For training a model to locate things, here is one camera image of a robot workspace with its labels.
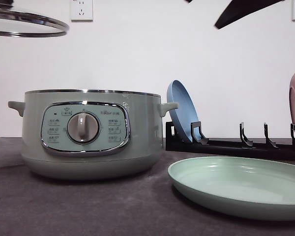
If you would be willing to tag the green plate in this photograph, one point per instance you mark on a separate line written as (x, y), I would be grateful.
(238, 186)

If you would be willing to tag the glass steamer lid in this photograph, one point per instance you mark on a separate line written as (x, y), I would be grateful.
(19, 23)

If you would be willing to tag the blue plate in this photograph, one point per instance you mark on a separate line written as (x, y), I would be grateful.
(185, 114)

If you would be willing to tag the green electric steamer pot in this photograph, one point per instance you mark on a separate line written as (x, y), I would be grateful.
(92, 134)

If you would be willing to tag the black dish rack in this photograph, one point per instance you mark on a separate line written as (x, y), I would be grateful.
(201, 145)

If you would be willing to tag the white wall socket left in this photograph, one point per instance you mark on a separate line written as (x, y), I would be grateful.
(81, 11)

